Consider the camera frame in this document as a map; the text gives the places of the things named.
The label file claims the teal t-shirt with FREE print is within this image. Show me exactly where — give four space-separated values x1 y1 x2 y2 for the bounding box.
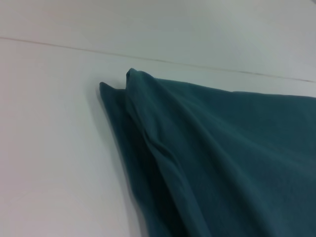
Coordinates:
99 68 316 237

